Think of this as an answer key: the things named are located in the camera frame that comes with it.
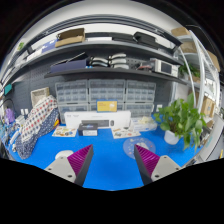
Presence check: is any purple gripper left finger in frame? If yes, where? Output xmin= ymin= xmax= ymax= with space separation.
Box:
xmin=45 ymin=144 xmax=94 ymax=186

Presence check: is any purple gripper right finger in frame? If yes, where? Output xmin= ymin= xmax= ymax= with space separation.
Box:
xmin=134 ymin=145 xmax=181 ymax=185

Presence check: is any round blue mouse pad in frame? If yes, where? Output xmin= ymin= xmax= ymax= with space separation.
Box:
xmin=123 ymin=137 xmax=156 ymax=159

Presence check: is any blue table mat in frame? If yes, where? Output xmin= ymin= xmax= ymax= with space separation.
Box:
xmin=8 ymin=128 xmax=201 ymax=190

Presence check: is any small black white box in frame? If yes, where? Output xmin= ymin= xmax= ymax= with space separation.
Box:
xmin=78 ymin=123 xmax=98 ymax=136

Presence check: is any left sticker sheet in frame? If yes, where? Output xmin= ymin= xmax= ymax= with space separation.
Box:
xmin=53 ymin=126 xmax=77 ymax=137

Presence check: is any sticker sheet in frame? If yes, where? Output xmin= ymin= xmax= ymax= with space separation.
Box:
xmin=53 ymin=126 xmax=77 ymax=137
xmin=112 ymin=127 xmax=140 ymax=139

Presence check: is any white plastic container box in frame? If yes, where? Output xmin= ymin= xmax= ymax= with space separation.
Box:
xmin=131 ymin=116 xmax=157 ymax=132

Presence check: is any right sticker sheet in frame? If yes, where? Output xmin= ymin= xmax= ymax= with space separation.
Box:
xmin=112 ymin=127 xmax=140 ymax=139

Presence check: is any green potted plant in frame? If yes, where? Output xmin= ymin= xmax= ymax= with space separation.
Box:
xmin=154 ymin=94 xmax=206 ymax=149

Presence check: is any patterned fabric bag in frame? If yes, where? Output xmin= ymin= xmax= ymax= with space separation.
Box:
xmin=16 ymin=95 xmax=59 ymax=159

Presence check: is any long white keyboard box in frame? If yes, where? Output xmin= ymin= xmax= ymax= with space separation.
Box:
xmin=64 ymin=111 xmax=131 ymax=129

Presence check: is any yellow card box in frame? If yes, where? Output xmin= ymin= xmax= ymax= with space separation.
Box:
xmin=96 ymin=100 xmax=117 ymax=112

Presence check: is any left clear drawer cabinet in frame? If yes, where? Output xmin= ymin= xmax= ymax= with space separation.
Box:
xmin=55 ymin=80 xmax=88 ymax=123

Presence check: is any clear drawer cabinet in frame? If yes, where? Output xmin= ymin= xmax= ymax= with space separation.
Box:
xmin=88 ymin=79 xmax=125 ymax=111
xmin=125 ymin=80 xmax=156 ymax=118
xmin=55 ymin=80 xmax=88 ymax=123

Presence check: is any right clear drawer cabinet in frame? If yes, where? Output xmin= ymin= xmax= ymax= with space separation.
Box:
xmin=125 ymin=80 xmax=156 ymax=118

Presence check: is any middle clear drawer cabinet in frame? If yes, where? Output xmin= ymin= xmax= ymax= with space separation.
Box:
xmin=88 ymin=79 xmax=125 ymax=111

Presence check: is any white wicker basket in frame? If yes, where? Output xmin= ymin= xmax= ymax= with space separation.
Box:
xmin=31 ymin=87 xmax=50 ymax=106

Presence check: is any white electronic instrument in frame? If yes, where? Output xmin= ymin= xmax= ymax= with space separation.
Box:
xmin=150 ymin=58 xmax=178 ymax=77

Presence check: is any white metal rack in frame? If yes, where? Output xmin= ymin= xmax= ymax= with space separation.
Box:
xmin=178 ymin=31 xmax=220 ymax=113

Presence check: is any dark blue flat box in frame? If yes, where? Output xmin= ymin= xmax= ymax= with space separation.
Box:
xmin=50 ymin=59 xmax=86 ymax=73

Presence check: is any brown cardboard box on shelf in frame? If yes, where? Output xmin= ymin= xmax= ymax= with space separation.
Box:
xmin=55 ymin=28 xmax=85 ymax=47

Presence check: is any grey wall shelf unit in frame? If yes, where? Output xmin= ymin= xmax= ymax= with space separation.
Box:
xmin=1 ymin=14 xmax=182 ymax=86

